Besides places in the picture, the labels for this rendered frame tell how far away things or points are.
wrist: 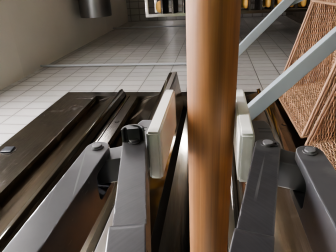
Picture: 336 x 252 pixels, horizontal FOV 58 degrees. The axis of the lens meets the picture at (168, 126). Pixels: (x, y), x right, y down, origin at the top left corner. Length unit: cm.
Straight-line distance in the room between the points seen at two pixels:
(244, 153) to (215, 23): 7
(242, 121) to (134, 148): 6
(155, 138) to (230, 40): 7
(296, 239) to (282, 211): 11
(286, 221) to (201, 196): 72
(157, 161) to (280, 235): 74
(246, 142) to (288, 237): 73
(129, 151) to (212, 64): 6
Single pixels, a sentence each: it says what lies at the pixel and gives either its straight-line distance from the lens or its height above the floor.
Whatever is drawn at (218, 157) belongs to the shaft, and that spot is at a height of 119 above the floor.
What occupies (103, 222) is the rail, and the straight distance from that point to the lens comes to 71.
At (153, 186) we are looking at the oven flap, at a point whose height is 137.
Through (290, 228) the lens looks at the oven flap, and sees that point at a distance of 90.
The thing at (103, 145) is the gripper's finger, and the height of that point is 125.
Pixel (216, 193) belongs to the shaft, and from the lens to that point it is 21.
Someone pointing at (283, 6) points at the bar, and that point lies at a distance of 104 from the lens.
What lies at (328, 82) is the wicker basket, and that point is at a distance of 122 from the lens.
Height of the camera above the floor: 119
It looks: 8 degrees up
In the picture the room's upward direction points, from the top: 89 degrees counter-clockwise
